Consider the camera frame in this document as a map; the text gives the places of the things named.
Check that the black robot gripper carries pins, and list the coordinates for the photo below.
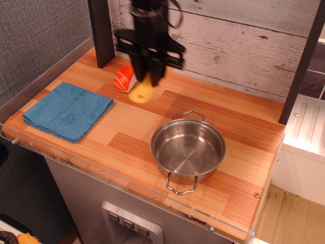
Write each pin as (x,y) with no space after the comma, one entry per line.
(149,44)

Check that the yellow dish brush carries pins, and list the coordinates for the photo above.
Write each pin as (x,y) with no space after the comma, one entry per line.
(143,92)

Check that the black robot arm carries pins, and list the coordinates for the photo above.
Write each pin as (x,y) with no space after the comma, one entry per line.
(147,5)

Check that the orange salmon sushi toy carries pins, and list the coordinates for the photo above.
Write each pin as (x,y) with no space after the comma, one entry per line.
(125,79)

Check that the silver steel pot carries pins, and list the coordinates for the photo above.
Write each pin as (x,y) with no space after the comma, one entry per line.
(187,151)

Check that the blue folded cloth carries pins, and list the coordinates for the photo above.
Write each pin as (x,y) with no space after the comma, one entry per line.
(67,112)

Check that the clear acrylic edge guard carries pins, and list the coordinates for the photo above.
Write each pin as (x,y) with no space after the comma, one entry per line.
(225,204)

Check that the silver dispenser panel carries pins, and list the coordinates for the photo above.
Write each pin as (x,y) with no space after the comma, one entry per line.
(124,226)

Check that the white ridged side cabinet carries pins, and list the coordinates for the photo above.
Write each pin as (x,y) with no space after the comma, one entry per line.
(299,166)

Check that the yellow object bottom left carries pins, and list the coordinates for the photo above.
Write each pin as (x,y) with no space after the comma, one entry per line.
(26,238)

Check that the dark left vertical post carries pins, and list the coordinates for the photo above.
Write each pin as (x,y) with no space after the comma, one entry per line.
(101,31)

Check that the dark vertical post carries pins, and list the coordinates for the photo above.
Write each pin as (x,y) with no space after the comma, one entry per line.
(306,57)
(101,31)

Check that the dark right vertical post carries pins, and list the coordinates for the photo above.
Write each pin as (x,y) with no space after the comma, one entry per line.
(306,57)

